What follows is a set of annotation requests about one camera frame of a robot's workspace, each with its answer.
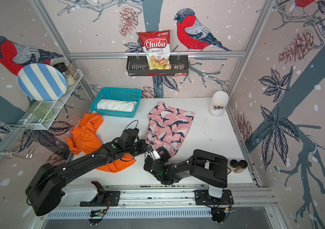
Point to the green glass cup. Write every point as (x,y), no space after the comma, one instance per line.
(41,110)

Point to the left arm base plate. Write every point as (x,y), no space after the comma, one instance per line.
(107,198)

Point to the aluminium mounting rail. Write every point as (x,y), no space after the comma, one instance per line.
(161,196)

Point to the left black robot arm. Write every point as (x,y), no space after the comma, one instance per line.
(44,193)

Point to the red Chuba chips bag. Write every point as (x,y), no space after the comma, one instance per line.
(156,46)

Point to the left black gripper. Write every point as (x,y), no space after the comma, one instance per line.
(144,148)

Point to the white powder spice bottle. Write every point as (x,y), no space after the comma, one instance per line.
(233,164)

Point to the white wire wall rack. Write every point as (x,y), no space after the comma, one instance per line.
(22,139)

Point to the orange garment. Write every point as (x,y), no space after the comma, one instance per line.
(84,139)

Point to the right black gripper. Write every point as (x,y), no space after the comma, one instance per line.
(164,157)

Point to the pink patterned garment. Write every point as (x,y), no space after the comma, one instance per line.
(168,128)

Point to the white ceramic holder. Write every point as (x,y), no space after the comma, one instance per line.
(218,104)

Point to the dark lid spice jar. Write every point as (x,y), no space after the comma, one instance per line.
(62,68)

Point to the black wall shelf basket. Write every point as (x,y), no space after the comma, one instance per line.
(142,66)

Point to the clear spice jar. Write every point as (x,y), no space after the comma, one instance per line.
(72,70)

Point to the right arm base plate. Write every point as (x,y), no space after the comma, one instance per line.
(202,197)

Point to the brown lid spice bottle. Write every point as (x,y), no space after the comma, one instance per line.
(242,165)

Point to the blue striped plate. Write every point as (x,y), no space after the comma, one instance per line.
(42,82)

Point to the white shorts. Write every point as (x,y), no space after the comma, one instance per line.
(116,105)

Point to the teal plastic basket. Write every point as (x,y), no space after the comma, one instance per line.
(119,95)

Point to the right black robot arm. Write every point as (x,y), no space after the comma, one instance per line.
(205,166)

